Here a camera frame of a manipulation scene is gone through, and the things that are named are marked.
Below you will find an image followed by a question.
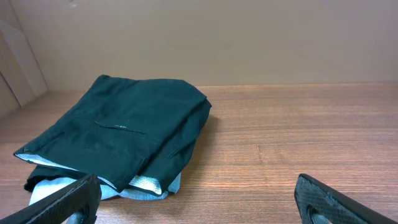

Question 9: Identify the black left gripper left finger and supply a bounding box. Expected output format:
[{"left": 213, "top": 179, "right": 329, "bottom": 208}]
[{"left": 1, "top": 174, "right": 101, "bottom": 224}]

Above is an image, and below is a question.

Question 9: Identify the folded light blue garment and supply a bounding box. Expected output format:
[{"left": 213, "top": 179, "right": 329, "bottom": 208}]
[{"left": 29, "top": 174, "right": 181, "bottom": 205}]

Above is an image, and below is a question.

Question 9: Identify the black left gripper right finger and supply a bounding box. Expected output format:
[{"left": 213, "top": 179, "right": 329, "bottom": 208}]
[{"left": 294, "top": 174, "right": 397, "bottom": 224}]

